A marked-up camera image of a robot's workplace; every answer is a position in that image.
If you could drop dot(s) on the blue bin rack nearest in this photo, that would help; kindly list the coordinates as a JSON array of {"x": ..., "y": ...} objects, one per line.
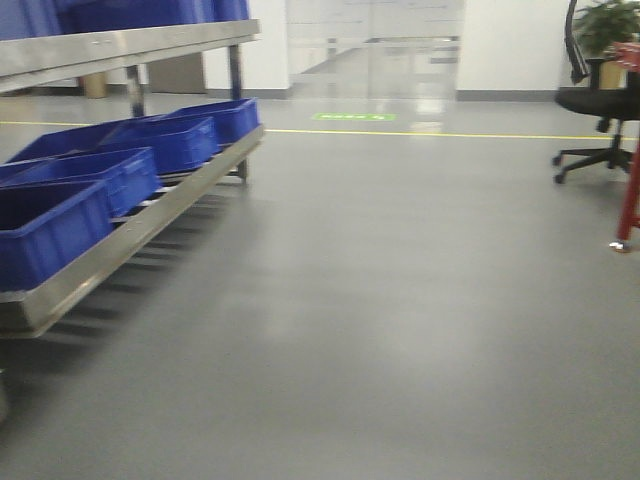
[{"x": 46, "y": 226}]

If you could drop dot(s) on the potted green plant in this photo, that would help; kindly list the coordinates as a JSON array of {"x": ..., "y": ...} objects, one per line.
[{"x": 598, "y": 26}]

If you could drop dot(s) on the blue bin rack farthest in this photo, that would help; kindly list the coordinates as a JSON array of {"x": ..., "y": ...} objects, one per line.
[{"x": 233, "y": 119}]

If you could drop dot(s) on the black office chair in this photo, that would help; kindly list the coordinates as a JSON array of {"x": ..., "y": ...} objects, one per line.
[{"x": 587, "y": 98}]

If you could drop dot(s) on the light blue upper crate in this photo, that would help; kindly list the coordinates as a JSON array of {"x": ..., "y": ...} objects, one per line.
[{"x": 28, "y": 19}]

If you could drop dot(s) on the brown waste bin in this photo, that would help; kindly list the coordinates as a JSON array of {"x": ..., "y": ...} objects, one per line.
[{"x": 95, "y": 85}]

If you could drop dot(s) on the blue bin rack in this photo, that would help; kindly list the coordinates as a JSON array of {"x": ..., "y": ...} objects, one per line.
[
  {"x": 46, "y": 226},
  {"x": 233, "y": 119},
  {"x": 129, "y": 176},
  {"x": 178, "y": 144}
]

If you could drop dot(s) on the stainless steel shelf rack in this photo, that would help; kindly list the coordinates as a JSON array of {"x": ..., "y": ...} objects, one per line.
[{"x": 31, "y": 62}]

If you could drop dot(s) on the dark blue upper right bin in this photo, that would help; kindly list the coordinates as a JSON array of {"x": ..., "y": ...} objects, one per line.
[{"x": 108, "y": 15}]

